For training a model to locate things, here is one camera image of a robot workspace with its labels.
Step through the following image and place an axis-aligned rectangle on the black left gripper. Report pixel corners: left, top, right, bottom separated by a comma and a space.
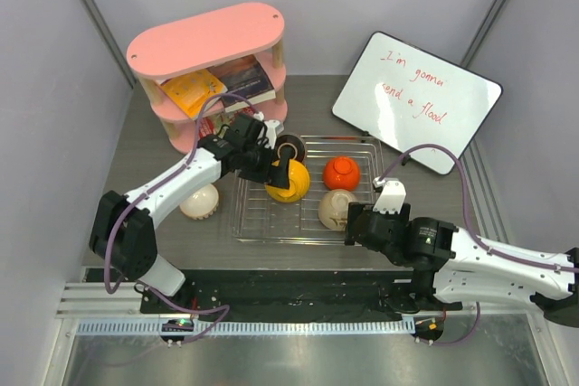
240, 140, 290, 189

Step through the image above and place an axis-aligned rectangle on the yellow bowl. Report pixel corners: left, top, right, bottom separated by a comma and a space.
265, 159, 310, 203

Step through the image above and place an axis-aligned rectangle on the metal wire dish rack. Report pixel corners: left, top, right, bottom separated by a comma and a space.
232, 136, 384, 245

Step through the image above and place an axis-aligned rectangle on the dark brown bowl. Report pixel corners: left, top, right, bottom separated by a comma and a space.
275, 133, 307, 162

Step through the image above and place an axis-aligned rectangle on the white ridged bowl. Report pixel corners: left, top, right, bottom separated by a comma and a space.
179, 184, 220, 220

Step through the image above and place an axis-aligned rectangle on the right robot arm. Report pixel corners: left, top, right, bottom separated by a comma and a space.
345, 202, 578, 327

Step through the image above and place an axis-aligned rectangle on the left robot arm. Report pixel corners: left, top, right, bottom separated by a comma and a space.
89, 113, 306, 313

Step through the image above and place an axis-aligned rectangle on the beige speckled bowl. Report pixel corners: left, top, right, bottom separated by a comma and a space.
318, 189, 357, 231

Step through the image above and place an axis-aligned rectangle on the orange bowl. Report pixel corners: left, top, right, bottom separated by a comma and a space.
322, 155, 361, 192

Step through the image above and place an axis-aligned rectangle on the red magazine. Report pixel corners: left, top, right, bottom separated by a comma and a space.
197, 108, 253, 139

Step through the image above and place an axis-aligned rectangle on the dark blue book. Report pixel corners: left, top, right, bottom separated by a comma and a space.
208, 55, 275, 105

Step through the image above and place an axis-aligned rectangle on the yellow book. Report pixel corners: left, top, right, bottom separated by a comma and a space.
160, 69, 227, 119

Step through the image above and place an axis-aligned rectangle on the pink three-tier shelf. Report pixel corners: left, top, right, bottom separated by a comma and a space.
126, 2, 288, 154

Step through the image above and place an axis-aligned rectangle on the white whiteboard with red writing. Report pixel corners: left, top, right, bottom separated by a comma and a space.
332, 32, 503, 175

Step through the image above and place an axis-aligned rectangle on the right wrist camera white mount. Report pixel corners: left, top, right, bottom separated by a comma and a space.
373, 177, 406, 214

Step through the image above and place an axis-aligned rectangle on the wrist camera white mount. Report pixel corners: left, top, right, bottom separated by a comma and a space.
373, 177, 406, 214
253, 112, 284, 149

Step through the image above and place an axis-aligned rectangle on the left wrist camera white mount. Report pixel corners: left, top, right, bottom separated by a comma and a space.
253, 112, 284, 149

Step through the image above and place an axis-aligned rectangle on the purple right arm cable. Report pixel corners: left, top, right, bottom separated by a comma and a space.
377, 144, 579, 345

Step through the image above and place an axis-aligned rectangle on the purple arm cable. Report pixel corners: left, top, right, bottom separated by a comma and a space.
103, 92, 268, 343
377, 144, 579, 345

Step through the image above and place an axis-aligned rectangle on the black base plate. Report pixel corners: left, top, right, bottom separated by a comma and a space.
139, 268, 462, 315

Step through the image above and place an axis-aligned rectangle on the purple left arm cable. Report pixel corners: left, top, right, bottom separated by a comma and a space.
103, 92, 268, 343

